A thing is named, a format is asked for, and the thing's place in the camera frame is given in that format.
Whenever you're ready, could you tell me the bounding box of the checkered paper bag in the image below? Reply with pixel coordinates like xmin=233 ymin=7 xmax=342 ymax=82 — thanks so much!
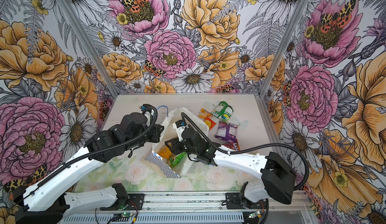
xmin=143 ymin=107 xmax=209 ymax=178

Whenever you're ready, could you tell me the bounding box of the yellow mango candy bag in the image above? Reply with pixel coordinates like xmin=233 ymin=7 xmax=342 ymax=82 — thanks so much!
xmin=157 ymin=146 xmax=173 ymax=160

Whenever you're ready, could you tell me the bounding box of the green Lays chips bag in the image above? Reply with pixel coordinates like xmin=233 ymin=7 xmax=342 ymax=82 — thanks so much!
xmin=167 ymin=152 xmax=186 ymax=168

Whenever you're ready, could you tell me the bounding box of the purple candy bag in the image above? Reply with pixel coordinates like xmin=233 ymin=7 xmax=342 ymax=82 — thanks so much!
xmin=215 ymin=121 xmax=238 ymax=143

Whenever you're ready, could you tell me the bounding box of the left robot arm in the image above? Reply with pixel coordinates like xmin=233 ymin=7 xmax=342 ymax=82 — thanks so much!
xmin=13 ymin=104 xmax=164 ymax=224

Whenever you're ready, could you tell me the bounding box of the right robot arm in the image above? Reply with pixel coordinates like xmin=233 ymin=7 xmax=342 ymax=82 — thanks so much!
xmin=165 ymin=127 xmax=296 ymax=209

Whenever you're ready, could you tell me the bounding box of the green rainbow snack bag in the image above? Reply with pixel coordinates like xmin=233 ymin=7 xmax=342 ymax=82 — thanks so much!
xmin=211 ymin=101 xmax=234 ymax=122

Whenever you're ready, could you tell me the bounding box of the small red orange packet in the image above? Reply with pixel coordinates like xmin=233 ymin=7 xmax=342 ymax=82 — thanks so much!
xmin=198 ymin=108 xmax=217 ymax=130

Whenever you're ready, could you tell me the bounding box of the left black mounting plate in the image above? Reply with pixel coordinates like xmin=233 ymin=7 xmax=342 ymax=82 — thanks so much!
xmin=100 ymin=193 xmax=145 ymax=211

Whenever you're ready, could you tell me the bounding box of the black mounting plate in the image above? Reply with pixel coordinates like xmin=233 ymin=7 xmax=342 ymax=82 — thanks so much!
xmin=100 ymin=193 xmax=145 ymax=211
xmin=223 ymin=192 xmax=268 ymax=210

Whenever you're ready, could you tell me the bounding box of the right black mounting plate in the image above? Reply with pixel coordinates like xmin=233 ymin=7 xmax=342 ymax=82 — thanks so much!
xmin=223 ymin=192 xmax=268 ymax=210

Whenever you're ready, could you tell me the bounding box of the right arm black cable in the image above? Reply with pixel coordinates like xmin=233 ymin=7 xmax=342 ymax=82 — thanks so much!
xmin=180 ymin=112 xmax=310 ymax=191

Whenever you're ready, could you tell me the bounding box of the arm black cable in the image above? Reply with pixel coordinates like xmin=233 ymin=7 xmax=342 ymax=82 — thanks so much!
xmin=180 ymin=112 xmax=310 ymax=191
xmin=17 ymin=104 xmax=159 ymax=200

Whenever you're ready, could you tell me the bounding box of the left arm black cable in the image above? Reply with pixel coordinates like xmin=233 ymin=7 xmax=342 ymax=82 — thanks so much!
xmin=17 ymin=104 xmax=159 ymax=200

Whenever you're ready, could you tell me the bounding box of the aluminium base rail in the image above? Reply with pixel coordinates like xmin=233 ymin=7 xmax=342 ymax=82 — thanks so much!
xmin=61 ymin=191 xmax=318 ymax=224

